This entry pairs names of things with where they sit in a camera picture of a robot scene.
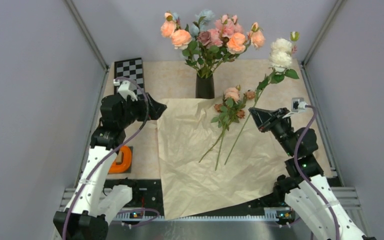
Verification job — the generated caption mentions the aluminium frame rail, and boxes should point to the aluminium frame rail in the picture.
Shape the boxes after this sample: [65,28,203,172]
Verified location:
[301,0,348,68]
[51,187,375,240]
[64,0,110,72]

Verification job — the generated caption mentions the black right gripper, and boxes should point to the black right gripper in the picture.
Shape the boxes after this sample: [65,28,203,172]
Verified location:
[248,107,296,156]

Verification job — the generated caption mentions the pink orange blue flowers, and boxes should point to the pink orange blue flowers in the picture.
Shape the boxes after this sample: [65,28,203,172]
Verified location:
[185,8,266,79]

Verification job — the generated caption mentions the aluminium front frame rail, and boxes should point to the aluminium front frame rail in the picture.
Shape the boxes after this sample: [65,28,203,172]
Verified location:
[51,187,375,240]

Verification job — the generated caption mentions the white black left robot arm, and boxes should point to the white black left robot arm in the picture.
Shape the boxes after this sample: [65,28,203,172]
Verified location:
[53,77,167,240]

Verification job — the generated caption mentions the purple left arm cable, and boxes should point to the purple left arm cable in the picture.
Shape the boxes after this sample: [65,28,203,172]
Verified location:
[61,76,161,240]

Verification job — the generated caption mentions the aluminium frame rail right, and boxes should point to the aluminium frame rail right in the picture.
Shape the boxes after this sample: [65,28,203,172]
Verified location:
[301,0,348,68]

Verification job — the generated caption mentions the orange paper bouquet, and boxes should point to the orange paper bouquet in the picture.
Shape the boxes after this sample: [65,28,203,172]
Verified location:
[156,96,312,220]

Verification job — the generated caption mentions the small pink flower bunch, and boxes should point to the small pink flower bunch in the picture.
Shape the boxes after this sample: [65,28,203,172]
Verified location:
[199,85,257,170]

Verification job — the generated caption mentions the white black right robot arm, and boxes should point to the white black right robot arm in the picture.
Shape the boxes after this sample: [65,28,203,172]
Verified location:
[249,98,372,240]

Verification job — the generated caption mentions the black grey chessboard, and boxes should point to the black grey chessboard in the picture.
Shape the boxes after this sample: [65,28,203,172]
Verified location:
[113,57,146,91]

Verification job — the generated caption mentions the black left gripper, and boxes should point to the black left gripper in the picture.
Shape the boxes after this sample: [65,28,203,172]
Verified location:
[118,92,167,128]

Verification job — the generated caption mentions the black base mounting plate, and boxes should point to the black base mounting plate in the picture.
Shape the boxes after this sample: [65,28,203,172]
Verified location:
[77,178,343,218]

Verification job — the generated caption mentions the white rose stem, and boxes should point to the white rose stem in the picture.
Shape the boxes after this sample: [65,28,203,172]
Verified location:
[224,31,301,166]

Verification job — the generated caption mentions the orange curved toy track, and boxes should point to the orange curved toy track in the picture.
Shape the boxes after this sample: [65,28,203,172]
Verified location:
[108,146,133,175]

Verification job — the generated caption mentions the aluminium frame rail left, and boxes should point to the aluminium frame rail left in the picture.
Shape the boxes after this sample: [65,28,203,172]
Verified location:
[64,0,110,72]

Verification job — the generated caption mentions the black cylindrical vase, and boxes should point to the black cylindrical vase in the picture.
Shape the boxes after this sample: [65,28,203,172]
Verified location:
[195,74,215,99]

